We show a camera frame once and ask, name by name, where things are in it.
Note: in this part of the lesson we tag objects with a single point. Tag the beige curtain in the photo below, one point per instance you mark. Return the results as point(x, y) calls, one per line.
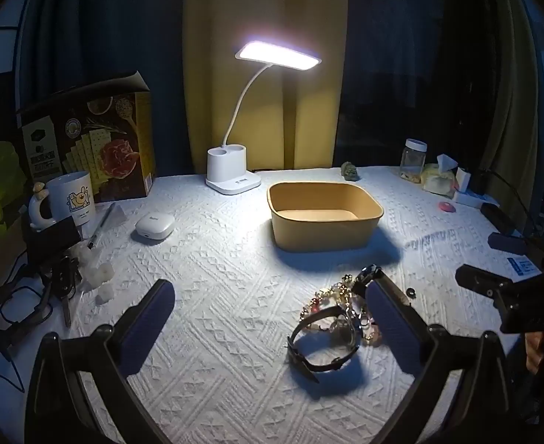
point(512, 101)

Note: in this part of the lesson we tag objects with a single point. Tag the small white cube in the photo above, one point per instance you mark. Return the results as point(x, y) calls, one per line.
point(105, 294)
point(101, 272)
point(84, 255)

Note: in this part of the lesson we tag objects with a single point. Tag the small red round object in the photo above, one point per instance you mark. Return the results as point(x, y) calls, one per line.
point(448, 206)

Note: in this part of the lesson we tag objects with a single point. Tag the dark cracker box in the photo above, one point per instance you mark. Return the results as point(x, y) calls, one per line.
point(114, 148)

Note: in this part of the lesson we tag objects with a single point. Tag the black power adapter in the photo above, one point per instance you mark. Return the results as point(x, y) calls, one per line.
point(498, 218)

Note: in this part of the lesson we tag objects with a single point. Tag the clear jar with white lid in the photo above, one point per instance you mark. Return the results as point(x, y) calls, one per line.
point(413, 162)

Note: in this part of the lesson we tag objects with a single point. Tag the person's right hand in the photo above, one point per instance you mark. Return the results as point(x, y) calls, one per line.
point(536, 352)

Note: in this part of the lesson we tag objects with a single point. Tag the yellow curtain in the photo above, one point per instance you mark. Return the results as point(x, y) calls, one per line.
point(299, 18)

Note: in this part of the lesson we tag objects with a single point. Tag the small black box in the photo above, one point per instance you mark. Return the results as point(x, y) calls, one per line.
point(52, 241)

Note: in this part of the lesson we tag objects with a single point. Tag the white desk lamp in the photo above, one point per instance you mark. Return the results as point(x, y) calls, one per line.
point(225, 167)

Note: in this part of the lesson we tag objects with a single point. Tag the small green-brown figurine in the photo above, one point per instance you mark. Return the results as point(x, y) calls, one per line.
point(349, 172)

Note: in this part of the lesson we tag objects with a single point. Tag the white power strip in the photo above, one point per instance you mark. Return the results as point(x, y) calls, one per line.
point(478, 199)

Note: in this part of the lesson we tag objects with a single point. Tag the dark blue curtain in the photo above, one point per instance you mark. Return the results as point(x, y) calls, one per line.
point(401, 55)
point(105, 32)

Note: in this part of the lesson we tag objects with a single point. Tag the white textured tablecloth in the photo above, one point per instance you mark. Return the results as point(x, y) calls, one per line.
point(216, 286)

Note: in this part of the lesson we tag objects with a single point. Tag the white charger plug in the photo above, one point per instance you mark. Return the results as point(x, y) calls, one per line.
point(462, 178)

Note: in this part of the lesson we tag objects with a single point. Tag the clear ballpoint pen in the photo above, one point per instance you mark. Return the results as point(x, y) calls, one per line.
point(101, 224)

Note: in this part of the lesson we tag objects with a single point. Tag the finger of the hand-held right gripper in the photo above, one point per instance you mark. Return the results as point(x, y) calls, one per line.
point(482, 281)
point(508, 243)

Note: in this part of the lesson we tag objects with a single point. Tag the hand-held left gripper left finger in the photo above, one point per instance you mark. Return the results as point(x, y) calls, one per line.
point(146, 324)

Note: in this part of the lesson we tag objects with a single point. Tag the tan paper container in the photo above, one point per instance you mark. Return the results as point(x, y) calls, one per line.
point(319, 237)

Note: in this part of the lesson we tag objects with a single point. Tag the white earbud case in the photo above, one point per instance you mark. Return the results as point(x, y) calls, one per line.
point(154, 227)

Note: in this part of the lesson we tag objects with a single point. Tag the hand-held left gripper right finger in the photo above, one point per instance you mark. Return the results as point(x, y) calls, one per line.
point(392, 324)

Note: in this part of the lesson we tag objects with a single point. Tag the yellow tissue pack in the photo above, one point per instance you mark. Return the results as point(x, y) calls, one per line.
point(438, 178)

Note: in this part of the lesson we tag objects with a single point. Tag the white cartoon mug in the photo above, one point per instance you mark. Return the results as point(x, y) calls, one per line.
point(71, 199)

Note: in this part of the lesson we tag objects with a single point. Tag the bunch of keys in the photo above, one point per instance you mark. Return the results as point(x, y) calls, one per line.
point(66, 286)

